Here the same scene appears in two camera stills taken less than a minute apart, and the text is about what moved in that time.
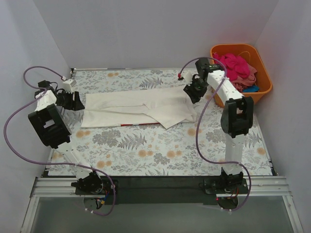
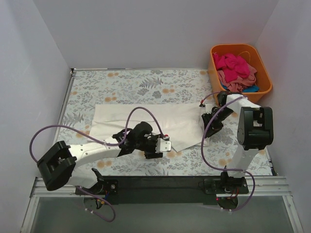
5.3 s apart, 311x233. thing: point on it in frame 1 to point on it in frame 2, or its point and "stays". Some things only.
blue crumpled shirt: [252, 89] stays
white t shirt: [164, 106] to [180, 123]
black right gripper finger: [194, 93] to [212, 129]
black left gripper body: [72, 101] to [152, 148]
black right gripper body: [193, 90] to [212, 120]
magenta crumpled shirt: [234, 65] stays
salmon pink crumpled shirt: [242, 82] stays
